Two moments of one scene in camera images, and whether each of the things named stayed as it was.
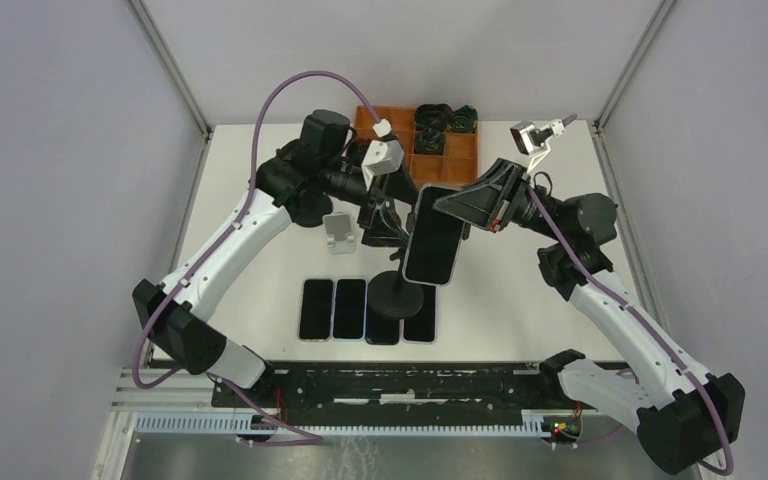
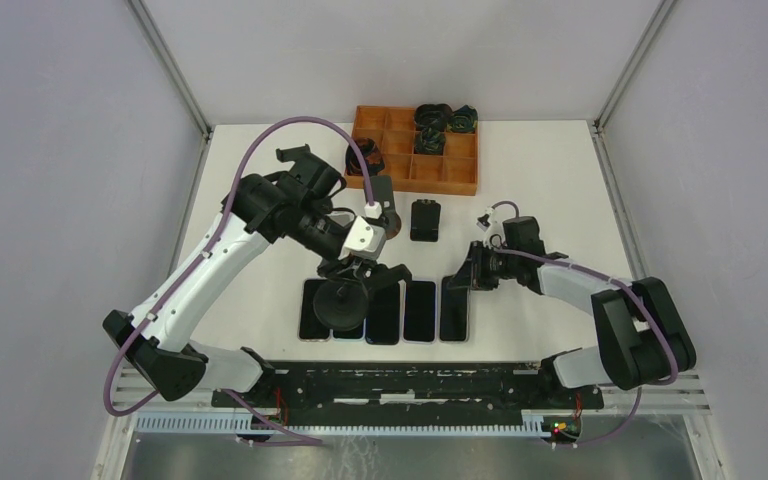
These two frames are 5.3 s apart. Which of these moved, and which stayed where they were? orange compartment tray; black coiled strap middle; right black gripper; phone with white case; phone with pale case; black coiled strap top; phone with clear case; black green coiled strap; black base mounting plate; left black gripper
Moved: left black gripper; right black gripper; phone with pale case
Stayed: black green coiled strap; black base mounting plate; black coiled strap top; black coiled strap middle; phone with clear case; orange compartment tray; phone with white case
